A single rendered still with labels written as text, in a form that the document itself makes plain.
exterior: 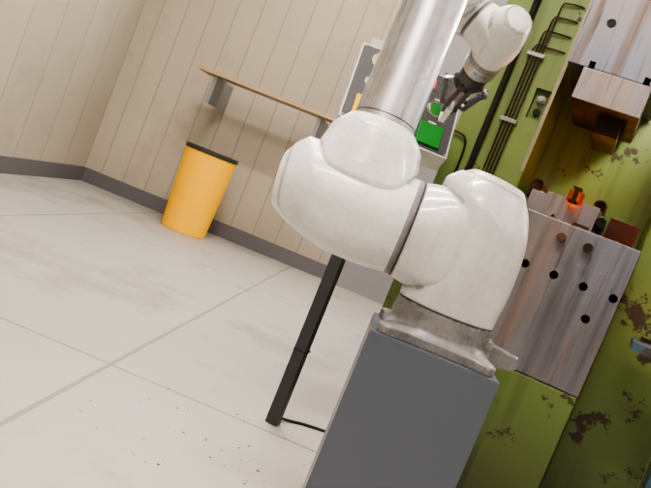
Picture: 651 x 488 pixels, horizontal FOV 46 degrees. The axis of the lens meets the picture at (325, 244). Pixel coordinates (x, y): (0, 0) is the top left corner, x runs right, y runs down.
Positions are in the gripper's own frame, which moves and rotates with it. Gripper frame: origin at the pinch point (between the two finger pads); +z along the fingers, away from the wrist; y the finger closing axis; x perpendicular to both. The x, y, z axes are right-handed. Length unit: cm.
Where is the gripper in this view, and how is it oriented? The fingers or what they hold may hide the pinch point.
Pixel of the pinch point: (446, 111)
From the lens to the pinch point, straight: 215.3
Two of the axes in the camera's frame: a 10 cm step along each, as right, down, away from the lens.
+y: 9.3, 3.6, 1.2
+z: -2.5, 3.6, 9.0
